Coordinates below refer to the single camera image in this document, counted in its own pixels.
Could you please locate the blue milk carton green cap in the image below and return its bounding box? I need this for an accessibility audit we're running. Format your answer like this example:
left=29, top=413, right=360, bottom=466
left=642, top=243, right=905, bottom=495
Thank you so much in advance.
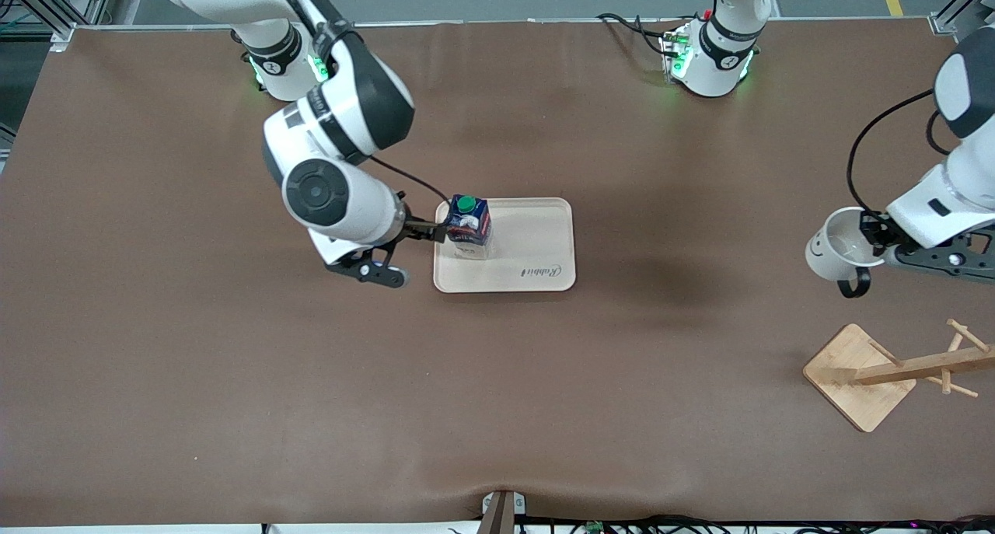
left=445, top=194, right=493, bottom=261

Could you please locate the white smiley cup black handle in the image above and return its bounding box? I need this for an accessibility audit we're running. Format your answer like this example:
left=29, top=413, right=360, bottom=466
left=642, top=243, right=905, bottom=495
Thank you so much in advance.
left=805, top=206, right=887, bottom=299

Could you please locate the wooden cup rack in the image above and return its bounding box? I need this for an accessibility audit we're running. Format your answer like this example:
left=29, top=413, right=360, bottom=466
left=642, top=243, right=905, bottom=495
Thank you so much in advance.
left=802, top=319, right=995, bottom=433

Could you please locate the beige plastic tray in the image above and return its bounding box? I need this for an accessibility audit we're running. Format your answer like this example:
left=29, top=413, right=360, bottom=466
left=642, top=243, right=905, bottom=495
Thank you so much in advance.
left=432, top=197, right=578, bottom=294

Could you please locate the brown table cover mat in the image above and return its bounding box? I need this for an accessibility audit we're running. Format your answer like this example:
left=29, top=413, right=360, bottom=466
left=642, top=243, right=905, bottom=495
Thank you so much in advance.
left=0, top=19, right=995, bottom=527

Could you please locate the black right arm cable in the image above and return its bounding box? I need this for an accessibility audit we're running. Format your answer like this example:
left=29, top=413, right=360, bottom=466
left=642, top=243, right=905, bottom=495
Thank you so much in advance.
left=268, top=0, right=453, bottom=207

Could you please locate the grey camera post bracket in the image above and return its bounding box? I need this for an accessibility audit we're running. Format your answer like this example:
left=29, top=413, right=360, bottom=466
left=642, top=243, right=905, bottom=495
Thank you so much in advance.
left=478, top=490, right=527, bottom=534

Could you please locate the black base power cable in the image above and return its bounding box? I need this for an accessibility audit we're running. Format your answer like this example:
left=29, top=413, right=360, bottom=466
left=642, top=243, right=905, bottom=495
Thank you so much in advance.
left=597, top=12, right=685, bottom=57

